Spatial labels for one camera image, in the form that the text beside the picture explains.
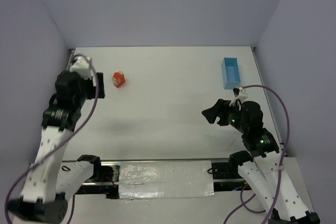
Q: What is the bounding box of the silver foil tape sheet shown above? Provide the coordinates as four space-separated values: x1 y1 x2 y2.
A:
118 161 214 199

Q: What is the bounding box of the red cube block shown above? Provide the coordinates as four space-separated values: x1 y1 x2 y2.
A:
119 74 125 84

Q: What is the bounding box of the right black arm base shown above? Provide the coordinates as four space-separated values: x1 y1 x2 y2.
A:
207 161 246 192

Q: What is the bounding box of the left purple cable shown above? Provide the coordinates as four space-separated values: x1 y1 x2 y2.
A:
4 54 101 224

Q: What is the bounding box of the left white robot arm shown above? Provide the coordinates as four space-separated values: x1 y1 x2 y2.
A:
4 70 105 223

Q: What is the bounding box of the blue plastic box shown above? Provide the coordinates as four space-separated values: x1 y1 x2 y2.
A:
221 57 241 90

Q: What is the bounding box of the red wedge block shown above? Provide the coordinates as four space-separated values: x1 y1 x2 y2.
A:
112 71 123 82

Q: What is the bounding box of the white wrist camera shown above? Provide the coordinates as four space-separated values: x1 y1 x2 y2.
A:
69 56 92 80
229 87 248 106

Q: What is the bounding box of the red cube with window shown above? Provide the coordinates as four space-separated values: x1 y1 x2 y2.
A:
114 82 124 88

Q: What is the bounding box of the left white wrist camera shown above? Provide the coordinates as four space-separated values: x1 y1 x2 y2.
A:
69 56 92 80

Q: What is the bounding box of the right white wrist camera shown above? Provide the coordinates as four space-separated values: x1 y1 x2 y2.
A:
229 87 248 106

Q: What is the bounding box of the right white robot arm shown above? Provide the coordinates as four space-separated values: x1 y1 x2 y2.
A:
202 99 320 223

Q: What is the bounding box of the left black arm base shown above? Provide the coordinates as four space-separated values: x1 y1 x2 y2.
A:
76 165 120 199

